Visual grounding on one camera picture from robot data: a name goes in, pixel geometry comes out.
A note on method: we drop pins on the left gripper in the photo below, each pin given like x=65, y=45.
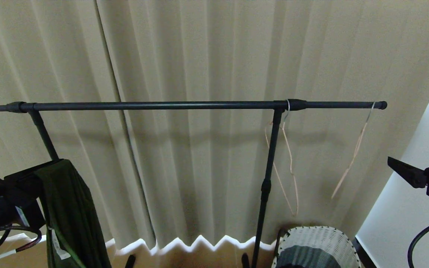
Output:
x=17, y=197

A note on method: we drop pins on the green long-sleeved shirt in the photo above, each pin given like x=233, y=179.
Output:
x=69, y=208

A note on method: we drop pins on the pink clothes hanger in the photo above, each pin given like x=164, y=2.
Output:
x=356, y=149
x=296, y=197

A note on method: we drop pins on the white laundry basket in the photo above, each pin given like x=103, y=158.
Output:
x=322, y=236

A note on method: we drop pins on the black clothes rack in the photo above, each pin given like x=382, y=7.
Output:
x=162, y=105

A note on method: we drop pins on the beige curtain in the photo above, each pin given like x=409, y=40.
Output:
x=199, y=56

